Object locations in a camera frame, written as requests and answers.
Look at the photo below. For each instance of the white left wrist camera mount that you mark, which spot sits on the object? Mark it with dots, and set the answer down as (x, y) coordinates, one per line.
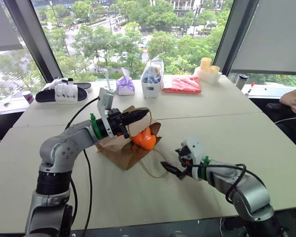
(105, 100)

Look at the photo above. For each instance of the tall yellow cup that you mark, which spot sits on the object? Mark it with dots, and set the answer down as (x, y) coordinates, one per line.
(205, 64)

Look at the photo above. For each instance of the white plastic tray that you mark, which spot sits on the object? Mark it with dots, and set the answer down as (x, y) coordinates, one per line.
(207, 75)

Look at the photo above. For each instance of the red marker pen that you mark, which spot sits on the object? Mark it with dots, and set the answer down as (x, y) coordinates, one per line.
(251, 87)

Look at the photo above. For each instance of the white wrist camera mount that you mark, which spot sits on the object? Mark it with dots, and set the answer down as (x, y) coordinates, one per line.
(105, 100)
(196, 148)

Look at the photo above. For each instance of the white bin with blue items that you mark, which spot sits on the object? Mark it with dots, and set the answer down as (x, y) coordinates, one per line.
(151, 84)

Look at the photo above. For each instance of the grey roller blind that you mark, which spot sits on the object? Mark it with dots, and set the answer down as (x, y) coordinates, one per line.
(273, 34)
(3, 23)

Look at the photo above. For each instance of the clear glass stand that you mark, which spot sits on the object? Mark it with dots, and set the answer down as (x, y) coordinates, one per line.
(108, 79)

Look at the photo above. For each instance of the dark tumbler with lid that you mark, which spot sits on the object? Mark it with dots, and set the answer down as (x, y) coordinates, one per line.
(241, 82)

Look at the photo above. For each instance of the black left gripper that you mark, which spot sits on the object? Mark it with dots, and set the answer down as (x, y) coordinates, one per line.
(116, 121)

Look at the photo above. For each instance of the short yellow cup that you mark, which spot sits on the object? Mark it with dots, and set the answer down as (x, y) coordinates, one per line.
(215, 69)

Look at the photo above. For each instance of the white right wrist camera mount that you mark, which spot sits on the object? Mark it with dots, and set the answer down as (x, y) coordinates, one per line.
(196, 148)

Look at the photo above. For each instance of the black and white slipper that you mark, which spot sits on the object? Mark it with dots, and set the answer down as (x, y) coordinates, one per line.
(64, 96)
(82, 85)

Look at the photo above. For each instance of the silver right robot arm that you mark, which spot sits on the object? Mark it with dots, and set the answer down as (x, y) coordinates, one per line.
(249, 195)

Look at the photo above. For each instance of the person's bare forearm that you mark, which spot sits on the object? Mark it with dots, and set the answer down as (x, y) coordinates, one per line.
(289, 96)

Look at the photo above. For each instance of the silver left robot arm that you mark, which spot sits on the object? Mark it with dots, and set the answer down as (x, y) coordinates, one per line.
(64, 148)

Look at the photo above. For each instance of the orange plastic object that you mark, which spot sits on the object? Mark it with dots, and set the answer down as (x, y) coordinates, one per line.
(144, 142)

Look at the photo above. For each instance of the red plastic package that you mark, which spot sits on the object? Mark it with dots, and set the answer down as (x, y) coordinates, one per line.
(182, 84)

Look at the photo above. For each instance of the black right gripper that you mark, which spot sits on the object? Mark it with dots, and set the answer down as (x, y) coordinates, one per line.
(187, 172)

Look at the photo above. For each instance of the purple and white pouch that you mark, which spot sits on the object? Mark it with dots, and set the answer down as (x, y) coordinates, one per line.
(125, 86)

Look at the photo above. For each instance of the dark window pillar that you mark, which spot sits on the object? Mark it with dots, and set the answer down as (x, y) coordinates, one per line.
(34, 37)
(233, 34)

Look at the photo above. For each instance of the brown paper bag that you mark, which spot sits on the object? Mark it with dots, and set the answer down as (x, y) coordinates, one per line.
(121, 154)

